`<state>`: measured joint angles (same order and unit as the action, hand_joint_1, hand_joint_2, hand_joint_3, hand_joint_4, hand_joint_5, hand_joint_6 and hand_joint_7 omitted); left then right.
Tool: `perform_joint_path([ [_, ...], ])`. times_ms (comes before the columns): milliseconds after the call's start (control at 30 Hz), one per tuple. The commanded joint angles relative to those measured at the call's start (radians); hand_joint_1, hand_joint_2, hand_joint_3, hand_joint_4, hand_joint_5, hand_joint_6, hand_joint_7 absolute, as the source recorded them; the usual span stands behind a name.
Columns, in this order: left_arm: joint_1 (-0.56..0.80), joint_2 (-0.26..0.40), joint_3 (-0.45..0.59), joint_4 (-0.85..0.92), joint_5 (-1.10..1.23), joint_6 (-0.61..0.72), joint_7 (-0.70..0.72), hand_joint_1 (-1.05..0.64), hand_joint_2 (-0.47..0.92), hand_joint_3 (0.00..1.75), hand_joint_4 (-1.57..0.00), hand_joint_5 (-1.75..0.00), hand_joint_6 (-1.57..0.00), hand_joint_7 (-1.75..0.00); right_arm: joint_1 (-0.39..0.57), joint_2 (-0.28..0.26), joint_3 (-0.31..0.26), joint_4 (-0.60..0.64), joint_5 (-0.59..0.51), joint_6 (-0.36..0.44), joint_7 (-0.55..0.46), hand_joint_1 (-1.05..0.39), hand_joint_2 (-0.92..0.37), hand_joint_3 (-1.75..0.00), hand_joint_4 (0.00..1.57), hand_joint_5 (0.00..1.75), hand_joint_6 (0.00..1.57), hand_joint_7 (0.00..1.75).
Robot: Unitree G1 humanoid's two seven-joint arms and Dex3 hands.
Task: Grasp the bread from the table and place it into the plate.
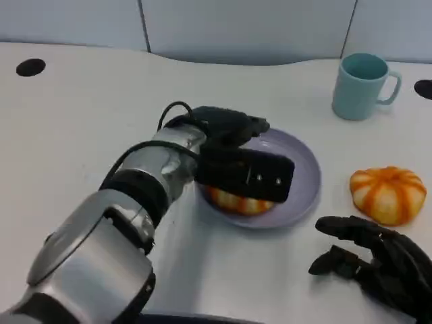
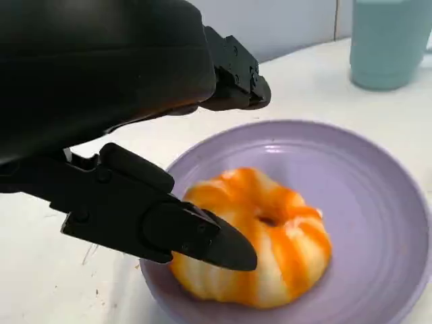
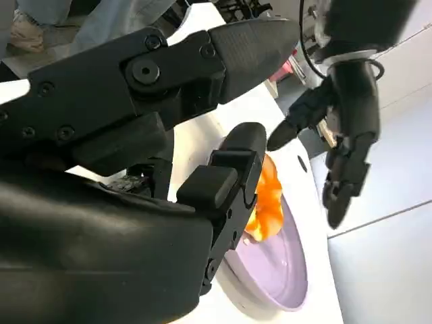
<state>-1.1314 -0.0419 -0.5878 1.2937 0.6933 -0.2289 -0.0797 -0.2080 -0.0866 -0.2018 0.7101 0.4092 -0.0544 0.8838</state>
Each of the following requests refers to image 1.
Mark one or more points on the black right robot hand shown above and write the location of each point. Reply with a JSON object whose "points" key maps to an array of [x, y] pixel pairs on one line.
{"points": [[398, 266]]}

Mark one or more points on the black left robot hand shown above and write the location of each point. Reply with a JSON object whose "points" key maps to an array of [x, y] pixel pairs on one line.
{"points": [[226, 126]]}

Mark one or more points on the orange and white bread roll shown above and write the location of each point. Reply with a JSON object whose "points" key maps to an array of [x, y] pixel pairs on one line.
{"points": [[236, 203], [388, 194]]}

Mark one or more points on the lilac plate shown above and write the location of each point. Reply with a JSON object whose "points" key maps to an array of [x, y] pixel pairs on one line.
{"points": [[303, 175]]}

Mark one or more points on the grey-blue desk partition panel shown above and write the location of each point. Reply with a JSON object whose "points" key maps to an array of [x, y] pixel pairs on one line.
{"points": [[246, 27], [67, 20], [395, 23]]}

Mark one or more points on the pale green mug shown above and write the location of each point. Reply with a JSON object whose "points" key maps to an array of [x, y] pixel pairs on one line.
{"points": [[354, 98]]}

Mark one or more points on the dark robot torso edge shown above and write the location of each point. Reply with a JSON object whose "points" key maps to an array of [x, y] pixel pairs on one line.
{"points": [[202, 319]]}

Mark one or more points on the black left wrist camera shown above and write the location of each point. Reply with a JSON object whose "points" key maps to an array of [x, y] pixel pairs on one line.
{"points": [[246, 175]]}

